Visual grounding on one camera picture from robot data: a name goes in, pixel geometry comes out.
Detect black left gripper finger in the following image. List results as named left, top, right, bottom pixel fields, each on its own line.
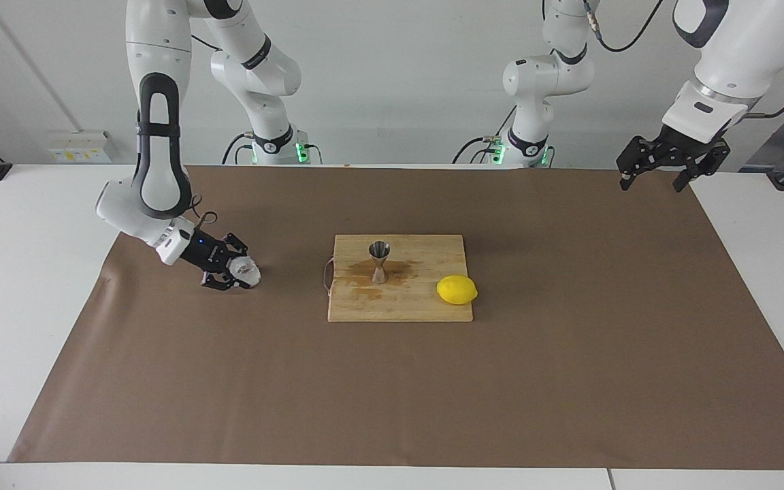
left=672, top=140, right=732, bottom=194
left=617, top=136, right=665, bottom=191

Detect clear glass cup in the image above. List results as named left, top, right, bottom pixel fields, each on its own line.
left=230, top=256, right=261, bottom=289

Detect steel jigger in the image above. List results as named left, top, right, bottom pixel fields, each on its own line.
left=368, top=241, right=391, bottom=284

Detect dark grey panel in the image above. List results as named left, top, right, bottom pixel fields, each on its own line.
left=739, top=78, right=784, bottom=174

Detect wooden cutting board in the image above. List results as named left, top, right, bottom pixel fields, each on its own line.
left=323, top=234, right=474, bottom=323

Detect brown paper table mat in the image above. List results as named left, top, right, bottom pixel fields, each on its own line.
left=7, top=163, right=784, bottom=470

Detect yellow lemon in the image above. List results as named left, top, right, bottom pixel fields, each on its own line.
left=436, top=275, right=479, bottom=306

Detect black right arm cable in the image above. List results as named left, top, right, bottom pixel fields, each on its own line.
left=191, top=194, right=218, bottom=229

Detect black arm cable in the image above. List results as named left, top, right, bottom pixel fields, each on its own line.
left=581, top=0, right=784, bottom=123
left=191, top=194, right=218, bottom=229

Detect black right base cables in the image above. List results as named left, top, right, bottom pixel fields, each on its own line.
left=220, top=132, right=257, bottom=165

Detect black base cables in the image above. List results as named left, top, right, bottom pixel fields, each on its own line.
left=220, top=132, right=257, bottom=165
left=452, top=105, right=503, bottom=165

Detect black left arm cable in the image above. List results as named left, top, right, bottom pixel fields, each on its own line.
left=581, top=0, right=784, bottom=123

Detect white wall socket box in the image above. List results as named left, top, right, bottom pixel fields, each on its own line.
left=47, top=131, right=115, bottom=164

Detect black left base cables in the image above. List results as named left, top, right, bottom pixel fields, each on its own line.
left=452, top=105, right=503, bottom=165

